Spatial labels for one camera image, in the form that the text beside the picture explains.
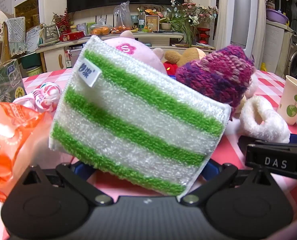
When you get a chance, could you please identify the red box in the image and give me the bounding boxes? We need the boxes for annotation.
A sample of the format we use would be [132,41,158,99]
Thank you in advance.
[59,31,85,42]

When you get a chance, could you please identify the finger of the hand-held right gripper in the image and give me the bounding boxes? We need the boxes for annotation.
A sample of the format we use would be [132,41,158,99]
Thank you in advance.
[238,135,297,146]

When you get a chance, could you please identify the woven bag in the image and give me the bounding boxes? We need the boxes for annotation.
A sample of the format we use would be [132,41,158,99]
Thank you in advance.
[40,22,60,44]

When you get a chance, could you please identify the cream television cabinet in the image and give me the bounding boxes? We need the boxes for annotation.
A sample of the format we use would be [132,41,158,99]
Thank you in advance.
[35,31,216,73]

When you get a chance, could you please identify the white fluffy scrunchie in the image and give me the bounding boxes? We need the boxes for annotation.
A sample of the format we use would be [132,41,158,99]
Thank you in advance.
[239,95,291,143]

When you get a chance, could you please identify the framed picture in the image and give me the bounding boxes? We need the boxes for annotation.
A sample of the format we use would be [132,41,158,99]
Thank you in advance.
[145,15,160,32]

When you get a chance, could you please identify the white curtain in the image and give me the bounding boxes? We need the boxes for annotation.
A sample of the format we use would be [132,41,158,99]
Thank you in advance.
[214,0,229,48]

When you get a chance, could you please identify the purple basin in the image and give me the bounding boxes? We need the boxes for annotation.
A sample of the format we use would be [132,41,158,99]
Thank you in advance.
[266,9,289,25]

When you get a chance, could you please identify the red berry bouquet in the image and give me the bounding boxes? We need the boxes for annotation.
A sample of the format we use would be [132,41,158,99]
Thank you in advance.
[53,11,74,32]

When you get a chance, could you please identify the white framed glass door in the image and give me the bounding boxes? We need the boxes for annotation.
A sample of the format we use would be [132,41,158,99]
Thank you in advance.
[12,0,41,28]

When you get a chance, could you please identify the wooden chair with lace cover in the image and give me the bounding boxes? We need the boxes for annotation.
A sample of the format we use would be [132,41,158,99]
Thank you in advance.
[2,17,26,63]

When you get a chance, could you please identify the dark green crate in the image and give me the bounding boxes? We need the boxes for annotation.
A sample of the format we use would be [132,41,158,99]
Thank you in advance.
[20,52,41,68]

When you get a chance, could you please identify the pink artificial flowers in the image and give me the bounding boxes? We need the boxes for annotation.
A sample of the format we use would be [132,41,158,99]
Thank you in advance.
[170,0,219,25]

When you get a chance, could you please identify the pink checked tablecloth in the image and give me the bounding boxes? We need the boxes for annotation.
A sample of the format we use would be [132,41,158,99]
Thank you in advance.
[0,68,297,240]

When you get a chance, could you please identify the bag of oranges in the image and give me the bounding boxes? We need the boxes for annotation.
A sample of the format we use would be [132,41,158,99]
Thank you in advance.
[111,25,132,34]
[90,24,112,35]

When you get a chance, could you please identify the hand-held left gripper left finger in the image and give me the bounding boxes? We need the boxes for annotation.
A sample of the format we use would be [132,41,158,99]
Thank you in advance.
[21,160,114,207]

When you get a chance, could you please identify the floral cloth bundle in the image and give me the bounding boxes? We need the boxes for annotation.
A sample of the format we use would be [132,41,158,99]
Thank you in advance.
[12,84,62,113]

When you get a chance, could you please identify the brown bear plush red shirt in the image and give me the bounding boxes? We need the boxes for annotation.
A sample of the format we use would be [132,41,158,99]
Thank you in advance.
[162,47,207,77]

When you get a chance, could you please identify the white ribbed cabinet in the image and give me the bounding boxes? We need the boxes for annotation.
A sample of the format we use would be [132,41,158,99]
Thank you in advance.
[265,20,293,75]

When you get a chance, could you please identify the orange plastic packet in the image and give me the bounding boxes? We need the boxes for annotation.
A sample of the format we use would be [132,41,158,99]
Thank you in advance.
[0,102,54,203]

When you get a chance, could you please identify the green printed carton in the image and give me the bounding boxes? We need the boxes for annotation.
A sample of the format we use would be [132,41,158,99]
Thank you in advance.
[0,59,27,104]

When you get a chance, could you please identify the purple knit hat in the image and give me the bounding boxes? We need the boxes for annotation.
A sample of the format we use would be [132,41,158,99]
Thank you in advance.
[176,44,256,109]

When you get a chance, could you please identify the paper cup with green print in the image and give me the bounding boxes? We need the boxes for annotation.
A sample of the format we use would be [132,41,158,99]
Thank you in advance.
[277,75,297,126]

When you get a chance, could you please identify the pink plush toy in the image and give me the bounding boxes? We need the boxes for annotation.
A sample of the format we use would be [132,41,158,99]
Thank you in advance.
[102,30,168,75]

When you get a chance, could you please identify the white paper sheets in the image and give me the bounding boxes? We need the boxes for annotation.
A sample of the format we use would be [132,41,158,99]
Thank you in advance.
[26,26,42,53]

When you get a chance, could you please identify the white tower air conditioner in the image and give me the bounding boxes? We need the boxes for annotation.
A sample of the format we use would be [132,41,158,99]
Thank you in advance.
[230,0,260,55]

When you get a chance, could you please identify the red candle holder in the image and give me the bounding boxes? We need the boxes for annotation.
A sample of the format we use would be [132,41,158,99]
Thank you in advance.
[197,27,211,44]

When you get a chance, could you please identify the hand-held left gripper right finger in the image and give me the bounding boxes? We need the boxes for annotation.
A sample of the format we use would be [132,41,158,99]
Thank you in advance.
[179,158,271,206]

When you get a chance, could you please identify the clear plastic bag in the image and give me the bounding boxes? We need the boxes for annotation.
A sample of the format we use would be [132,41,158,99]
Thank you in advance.
[113,1,130,29]

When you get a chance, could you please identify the light green waste bin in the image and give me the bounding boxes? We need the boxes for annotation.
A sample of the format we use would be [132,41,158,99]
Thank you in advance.
[25,66,42,78]

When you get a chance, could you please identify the green striped white sponge cloth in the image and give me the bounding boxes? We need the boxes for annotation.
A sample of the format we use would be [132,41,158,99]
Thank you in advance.
[48,35,232,203]

